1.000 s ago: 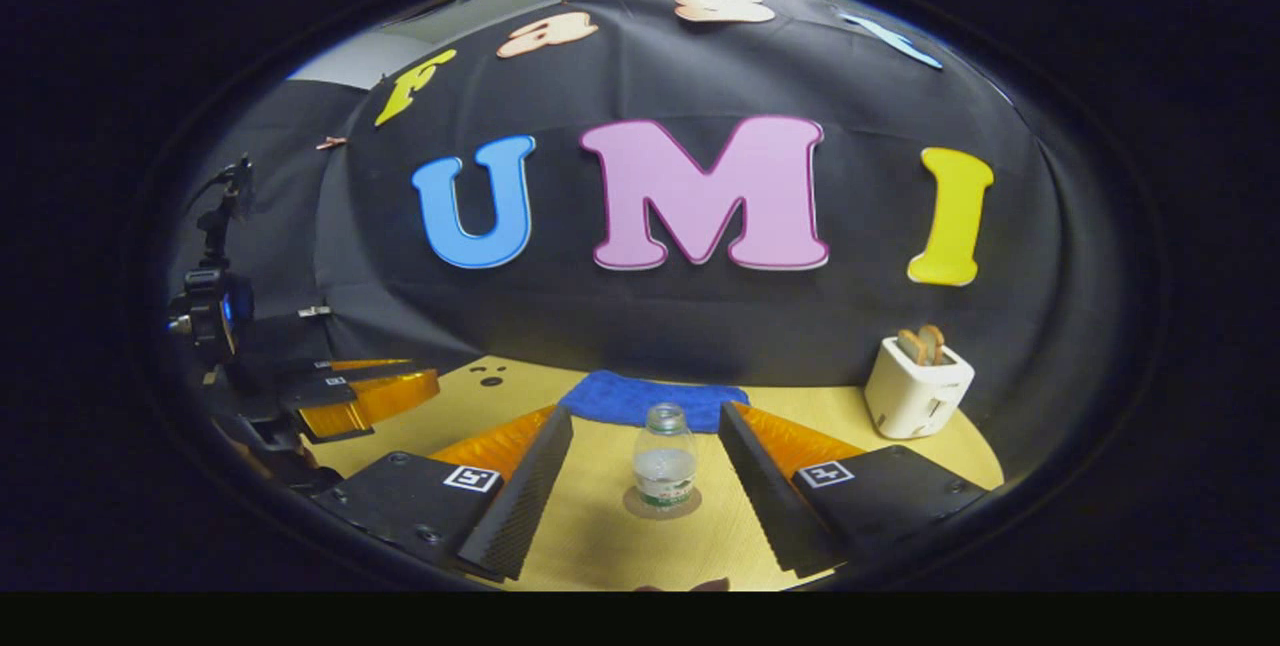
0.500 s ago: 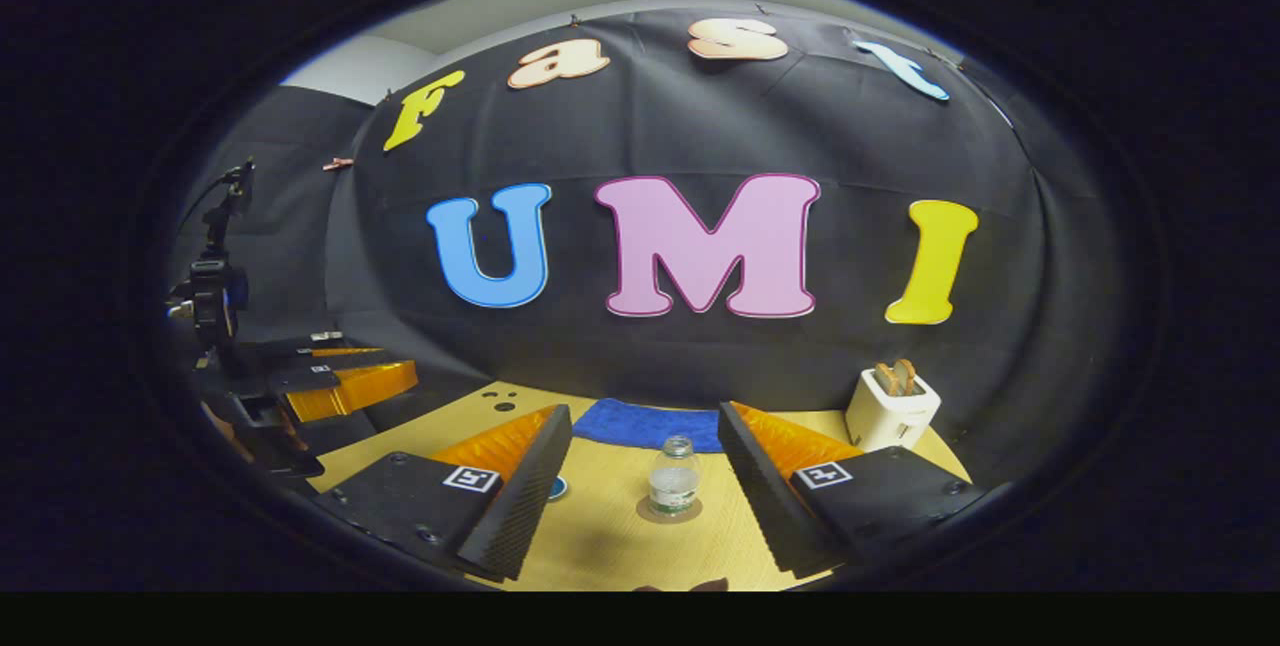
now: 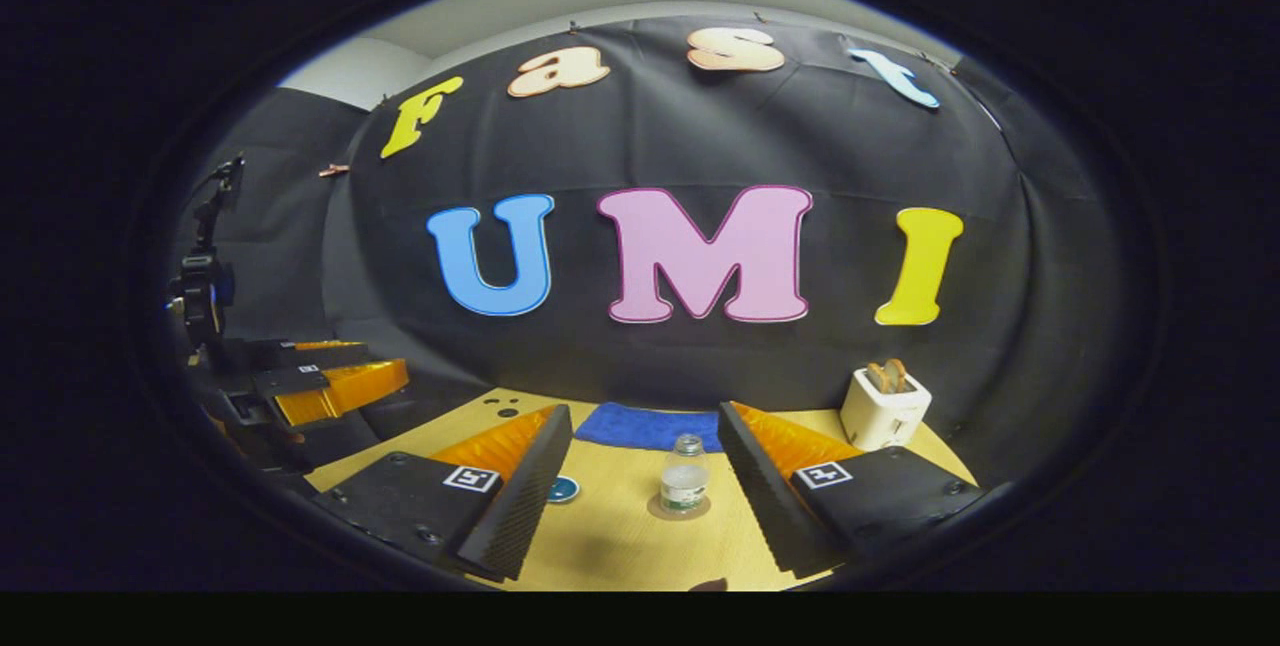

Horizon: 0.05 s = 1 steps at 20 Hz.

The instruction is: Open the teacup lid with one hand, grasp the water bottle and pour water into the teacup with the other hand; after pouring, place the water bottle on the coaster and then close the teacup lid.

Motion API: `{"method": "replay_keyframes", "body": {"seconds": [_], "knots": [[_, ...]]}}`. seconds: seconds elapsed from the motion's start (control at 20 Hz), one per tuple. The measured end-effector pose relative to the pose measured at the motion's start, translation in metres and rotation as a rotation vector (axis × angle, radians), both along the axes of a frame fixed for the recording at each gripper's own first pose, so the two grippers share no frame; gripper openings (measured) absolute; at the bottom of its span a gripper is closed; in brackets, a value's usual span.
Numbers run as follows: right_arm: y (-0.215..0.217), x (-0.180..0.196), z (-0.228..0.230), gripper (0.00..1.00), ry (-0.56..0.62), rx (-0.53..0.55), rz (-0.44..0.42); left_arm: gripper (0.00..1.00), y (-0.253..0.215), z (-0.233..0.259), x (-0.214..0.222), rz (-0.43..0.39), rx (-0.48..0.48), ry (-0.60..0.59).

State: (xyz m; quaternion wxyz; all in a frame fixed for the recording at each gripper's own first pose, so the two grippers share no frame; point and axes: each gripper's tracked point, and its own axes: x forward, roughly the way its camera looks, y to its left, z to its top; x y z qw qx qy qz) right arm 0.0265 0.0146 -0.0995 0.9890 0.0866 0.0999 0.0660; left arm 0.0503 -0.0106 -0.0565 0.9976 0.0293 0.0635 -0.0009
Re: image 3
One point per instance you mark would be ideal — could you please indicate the round brown coaster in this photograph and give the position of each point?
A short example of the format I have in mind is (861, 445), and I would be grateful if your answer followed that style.
(652, 507)

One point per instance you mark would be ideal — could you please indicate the copper clip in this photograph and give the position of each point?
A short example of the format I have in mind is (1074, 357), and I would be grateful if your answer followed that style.
(334, 169)

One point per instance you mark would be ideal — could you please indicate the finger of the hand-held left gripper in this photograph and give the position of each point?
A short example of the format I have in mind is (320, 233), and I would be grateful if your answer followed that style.
(340, 391)
(310, 358)

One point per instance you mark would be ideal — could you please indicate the black backdrop cloth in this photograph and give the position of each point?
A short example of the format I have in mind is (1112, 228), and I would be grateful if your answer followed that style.
(700, 146)

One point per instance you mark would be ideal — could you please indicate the dark teal teacup lid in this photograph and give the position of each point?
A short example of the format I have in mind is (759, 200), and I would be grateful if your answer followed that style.
(563, 490)

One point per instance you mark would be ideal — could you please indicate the clear plastic water bottle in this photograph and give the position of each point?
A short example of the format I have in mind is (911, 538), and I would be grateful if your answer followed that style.
(685, 481)

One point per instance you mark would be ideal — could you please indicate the toast slice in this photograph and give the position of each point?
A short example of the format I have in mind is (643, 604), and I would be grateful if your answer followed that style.
(897, 375)
(877, 377)

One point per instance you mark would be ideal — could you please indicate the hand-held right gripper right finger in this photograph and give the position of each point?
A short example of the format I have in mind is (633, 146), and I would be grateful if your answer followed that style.
(765, 506)

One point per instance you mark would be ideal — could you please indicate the white toaster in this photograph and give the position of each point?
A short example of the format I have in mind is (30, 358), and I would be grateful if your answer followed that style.
(880, 421)

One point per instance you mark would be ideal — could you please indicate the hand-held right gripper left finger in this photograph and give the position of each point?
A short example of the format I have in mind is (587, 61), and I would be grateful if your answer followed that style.
(520, 506)

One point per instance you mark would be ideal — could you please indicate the blue towel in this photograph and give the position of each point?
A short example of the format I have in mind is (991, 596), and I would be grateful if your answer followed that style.
(640, 426)

